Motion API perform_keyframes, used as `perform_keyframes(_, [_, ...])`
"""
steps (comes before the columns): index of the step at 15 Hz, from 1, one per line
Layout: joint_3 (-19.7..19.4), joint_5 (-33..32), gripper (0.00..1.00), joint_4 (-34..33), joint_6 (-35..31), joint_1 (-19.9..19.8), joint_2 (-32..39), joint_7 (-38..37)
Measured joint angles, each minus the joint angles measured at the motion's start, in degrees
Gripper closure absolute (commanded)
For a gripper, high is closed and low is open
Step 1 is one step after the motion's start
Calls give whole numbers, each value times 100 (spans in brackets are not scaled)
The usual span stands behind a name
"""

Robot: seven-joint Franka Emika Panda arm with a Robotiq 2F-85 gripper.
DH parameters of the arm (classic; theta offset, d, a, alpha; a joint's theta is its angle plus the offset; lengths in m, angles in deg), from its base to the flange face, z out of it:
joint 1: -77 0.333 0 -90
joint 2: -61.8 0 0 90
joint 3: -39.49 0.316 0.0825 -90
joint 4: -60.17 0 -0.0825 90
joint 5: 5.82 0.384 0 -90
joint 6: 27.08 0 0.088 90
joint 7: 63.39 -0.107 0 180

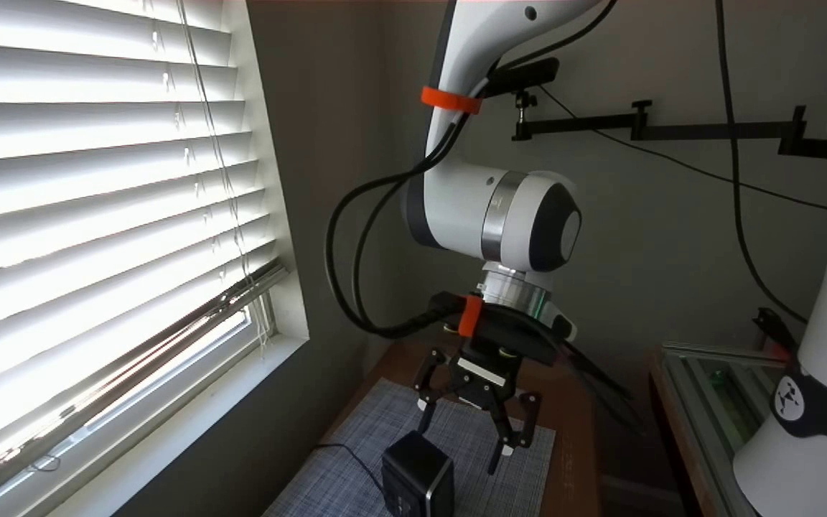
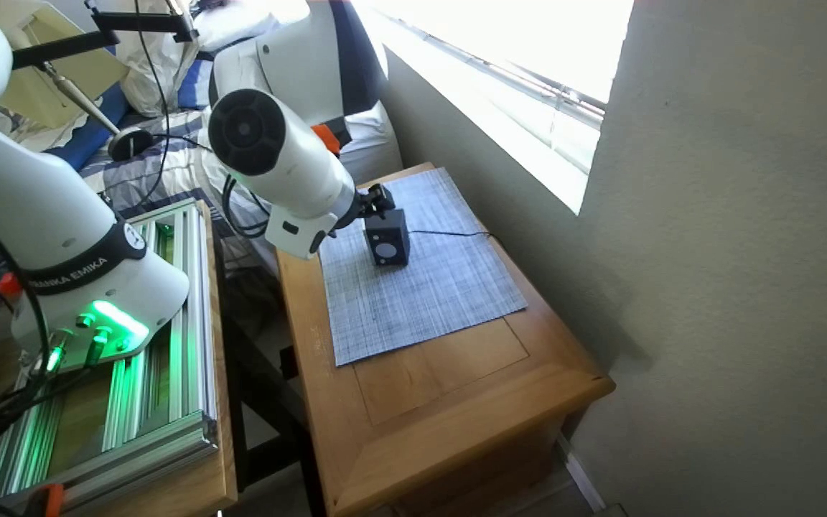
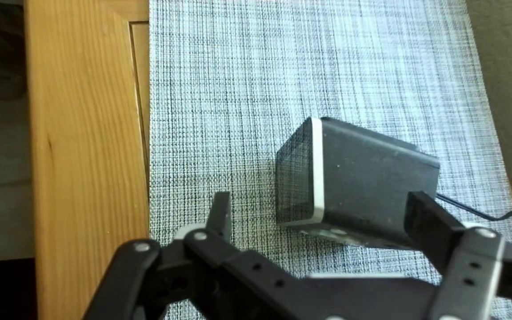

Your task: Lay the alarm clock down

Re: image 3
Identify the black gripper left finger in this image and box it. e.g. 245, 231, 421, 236
82, 190, 297, 320

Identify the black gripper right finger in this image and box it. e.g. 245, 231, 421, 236
405, 190, 512, 320

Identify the black cube alarm clock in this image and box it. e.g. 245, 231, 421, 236
274, 113, 443, 248

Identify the wooden side table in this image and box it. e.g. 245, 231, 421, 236
21, 0, 153, 320

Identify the grey woven placemat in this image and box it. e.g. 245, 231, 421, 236
146, 0, 512, 320

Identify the black alarm clock cable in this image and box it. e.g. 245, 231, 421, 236
432, 190, 512, 223

